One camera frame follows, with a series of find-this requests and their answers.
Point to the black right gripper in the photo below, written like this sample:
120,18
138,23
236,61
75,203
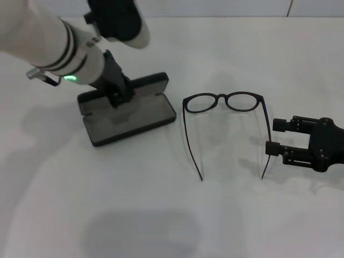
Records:
328,145

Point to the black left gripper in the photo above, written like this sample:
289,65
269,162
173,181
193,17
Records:
115,78

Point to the black glasses case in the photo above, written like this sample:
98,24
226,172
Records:
139,121

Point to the black glasses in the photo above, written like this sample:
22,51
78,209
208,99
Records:
222,95

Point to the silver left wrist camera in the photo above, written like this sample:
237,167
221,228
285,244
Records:
118,21

